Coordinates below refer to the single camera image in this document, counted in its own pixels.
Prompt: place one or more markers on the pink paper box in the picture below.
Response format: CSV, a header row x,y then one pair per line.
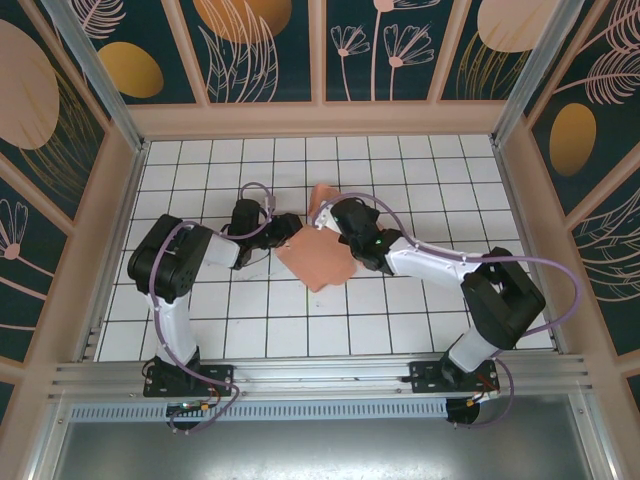
x,y
315,260

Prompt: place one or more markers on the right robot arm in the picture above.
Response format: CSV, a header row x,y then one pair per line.
x,y
500,295

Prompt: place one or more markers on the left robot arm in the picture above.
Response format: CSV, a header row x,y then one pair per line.
x,y
165,260

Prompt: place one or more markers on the small green circuit board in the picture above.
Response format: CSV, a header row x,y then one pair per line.
x,y
187,406

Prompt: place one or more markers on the grey metal sheet panel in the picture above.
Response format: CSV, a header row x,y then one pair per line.
x,y
320,450

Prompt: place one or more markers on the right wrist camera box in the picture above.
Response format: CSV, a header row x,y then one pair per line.
x,y
325,217

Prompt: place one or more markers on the aluminium front rail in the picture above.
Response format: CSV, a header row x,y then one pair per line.
x,y
320,372

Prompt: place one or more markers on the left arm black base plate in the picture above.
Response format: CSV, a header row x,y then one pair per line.
x,y
220,377

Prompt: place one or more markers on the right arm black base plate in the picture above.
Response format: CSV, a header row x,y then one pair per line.
x,y
422,380

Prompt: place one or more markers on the aluminium corner post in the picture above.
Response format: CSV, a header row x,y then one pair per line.
x,y
529,75
102,80

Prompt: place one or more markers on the aluminium side rail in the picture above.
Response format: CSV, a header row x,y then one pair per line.
x,y
92,342
557,340

